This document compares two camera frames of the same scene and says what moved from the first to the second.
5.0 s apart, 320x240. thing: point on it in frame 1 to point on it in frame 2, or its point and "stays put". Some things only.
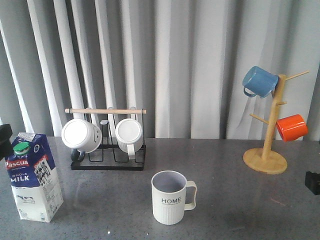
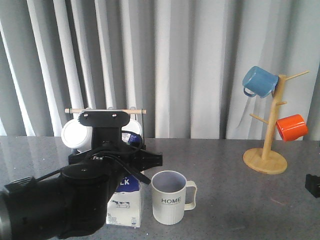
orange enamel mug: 292,127 stays put
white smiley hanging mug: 82,136 stays put
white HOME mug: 172,194 stays put
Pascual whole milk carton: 34,179 to 124,206
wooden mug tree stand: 266,161 stays put
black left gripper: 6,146 to 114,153
